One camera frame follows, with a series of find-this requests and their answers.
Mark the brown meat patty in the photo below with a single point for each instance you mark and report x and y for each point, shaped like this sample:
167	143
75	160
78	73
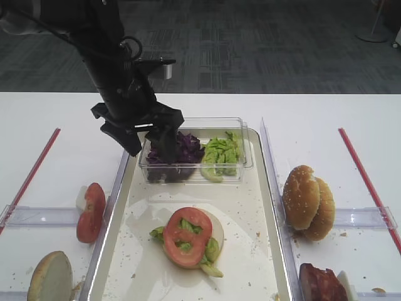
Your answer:
320	285

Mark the rear sesame bun top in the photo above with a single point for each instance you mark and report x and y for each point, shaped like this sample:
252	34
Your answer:
323	221

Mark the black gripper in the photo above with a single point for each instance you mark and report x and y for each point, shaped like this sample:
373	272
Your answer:
135	107

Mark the bottom bun slice on tray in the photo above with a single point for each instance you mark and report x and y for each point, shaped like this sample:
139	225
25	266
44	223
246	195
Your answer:
215	222

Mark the sesame bun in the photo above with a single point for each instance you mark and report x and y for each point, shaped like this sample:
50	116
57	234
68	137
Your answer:
323	221
301	197

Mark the white metal tray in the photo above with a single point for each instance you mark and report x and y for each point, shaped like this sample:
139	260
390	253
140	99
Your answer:
134	267

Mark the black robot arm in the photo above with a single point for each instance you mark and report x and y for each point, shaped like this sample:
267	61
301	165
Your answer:
94	28

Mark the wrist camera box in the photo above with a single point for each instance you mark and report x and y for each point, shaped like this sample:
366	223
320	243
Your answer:
161	69

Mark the purple cabbage pile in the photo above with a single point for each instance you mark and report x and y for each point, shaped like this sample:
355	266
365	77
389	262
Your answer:
188	151

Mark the tomato slice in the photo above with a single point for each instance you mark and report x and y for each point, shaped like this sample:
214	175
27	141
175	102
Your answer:
90	221
172	234

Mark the right red tape strip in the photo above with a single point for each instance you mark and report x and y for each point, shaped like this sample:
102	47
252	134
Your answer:
366	182

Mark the green lettuce pile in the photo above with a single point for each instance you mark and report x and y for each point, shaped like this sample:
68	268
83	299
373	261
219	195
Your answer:
220	151

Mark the white onion slice right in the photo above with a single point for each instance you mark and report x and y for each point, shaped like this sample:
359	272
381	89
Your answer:
349	288

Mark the front sesame bun top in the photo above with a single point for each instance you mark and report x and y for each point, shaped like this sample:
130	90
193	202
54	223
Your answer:
301	197

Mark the white onion slice left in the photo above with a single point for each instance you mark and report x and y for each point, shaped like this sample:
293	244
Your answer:
80	199

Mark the clear right cross divider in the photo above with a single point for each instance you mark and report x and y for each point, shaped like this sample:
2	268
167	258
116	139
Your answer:
373	218

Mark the clear right long divider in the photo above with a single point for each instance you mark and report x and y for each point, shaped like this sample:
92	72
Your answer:
290	289

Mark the clear long divider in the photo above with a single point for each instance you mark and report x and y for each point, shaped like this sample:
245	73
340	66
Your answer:
112	188
290	289

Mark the white onion slice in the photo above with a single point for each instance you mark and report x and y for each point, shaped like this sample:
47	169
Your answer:
80	199
349	288

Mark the clear left long divider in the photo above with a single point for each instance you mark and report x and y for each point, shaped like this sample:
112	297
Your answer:
112	188

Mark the clear cross divider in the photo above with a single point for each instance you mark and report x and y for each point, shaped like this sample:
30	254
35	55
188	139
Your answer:
373	218
25	216

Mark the upright bun half left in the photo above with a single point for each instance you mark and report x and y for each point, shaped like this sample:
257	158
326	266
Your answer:
51	279

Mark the clear plastic container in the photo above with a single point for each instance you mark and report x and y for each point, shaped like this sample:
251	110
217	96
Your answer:
205	129

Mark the clear lower right divider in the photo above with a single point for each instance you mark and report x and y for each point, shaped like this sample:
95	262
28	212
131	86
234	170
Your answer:
378	296

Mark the clear lower left divider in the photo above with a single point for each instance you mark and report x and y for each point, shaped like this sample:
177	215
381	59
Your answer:
13	296

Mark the clear left cross divider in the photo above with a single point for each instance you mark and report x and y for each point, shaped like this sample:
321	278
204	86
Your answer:
25	216

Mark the green lettuce leaf on bun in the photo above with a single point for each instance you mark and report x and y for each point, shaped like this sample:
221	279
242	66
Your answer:
212	250

